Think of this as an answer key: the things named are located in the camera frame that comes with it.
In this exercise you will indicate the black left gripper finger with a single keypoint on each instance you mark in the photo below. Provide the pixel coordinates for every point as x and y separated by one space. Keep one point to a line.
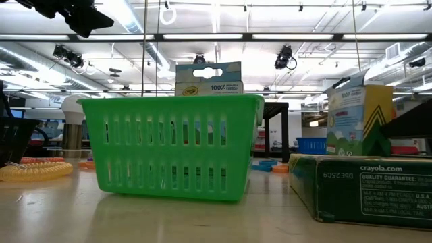
87 20

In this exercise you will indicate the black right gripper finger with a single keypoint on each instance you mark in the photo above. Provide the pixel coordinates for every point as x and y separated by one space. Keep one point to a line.
415 125

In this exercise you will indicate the purple spiral wrist coil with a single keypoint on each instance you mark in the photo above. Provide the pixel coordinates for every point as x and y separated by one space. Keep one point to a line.
89 158

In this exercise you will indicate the blue rubber band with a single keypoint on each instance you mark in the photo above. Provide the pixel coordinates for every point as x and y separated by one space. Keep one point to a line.
268 162
261 168

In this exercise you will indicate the yellow spiral wrist coil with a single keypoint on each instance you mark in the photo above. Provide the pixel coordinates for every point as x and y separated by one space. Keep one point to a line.
33 172

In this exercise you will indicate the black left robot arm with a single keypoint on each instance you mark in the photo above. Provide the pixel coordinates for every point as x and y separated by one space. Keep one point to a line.
1 98

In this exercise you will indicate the red storage bin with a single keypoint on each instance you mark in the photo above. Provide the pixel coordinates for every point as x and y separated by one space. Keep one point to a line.
405 150

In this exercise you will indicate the small black round sensor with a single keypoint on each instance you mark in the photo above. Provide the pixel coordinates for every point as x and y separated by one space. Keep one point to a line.
115 71

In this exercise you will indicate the brass lamp with white bulb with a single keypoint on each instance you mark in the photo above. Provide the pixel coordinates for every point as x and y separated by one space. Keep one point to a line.
72 108

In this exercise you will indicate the blue plastic slotted basket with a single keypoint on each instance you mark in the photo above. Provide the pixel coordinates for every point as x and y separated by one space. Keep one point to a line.
310 146

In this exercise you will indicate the computer monitor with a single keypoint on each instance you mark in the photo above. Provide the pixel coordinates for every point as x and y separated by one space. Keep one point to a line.
17 113

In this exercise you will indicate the black mesh monitor riser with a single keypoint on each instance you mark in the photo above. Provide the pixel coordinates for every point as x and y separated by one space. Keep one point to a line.
285 135

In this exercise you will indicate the black plastic slotted basket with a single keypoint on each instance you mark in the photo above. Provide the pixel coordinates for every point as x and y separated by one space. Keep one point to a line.
17 141

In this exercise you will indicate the orange spiral wrist coil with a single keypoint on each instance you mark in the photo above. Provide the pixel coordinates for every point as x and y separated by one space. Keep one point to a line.
40 159

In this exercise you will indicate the white shelf unit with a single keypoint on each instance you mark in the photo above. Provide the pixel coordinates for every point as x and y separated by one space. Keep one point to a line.
260 141

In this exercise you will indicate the green plastic slotted basket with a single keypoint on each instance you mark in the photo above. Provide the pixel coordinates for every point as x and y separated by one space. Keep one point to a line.
94 182

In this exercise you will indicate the black rig camera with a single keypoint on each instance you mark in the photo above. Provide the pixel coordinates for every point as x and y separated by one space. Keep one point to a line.
199 60
69 57
418 62
283 57

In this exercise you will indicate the silver ventilation duct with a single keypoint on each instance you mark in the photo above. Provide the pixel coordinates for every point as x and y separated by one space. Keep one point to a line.
415 50
33 62

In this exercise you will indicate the black light bar frame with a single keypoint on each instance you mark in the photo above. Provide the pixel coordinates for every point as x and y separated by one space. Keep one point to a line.
247 37

